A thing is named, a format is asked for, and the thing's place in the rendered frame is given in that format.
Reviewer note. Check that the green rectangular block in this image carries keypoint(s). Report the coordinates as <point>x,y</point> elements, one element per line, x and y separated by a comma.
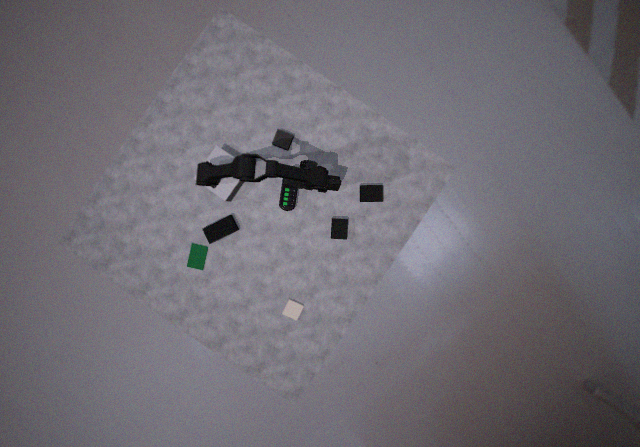
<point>197,256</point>

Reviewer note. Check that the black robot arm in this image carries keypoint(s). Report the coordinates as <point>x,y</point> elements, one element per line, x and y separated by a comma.
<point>243,168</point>

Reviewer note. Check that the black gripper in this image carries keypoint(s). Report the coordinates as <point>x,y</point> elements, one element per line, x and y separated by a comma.
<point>290,183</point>

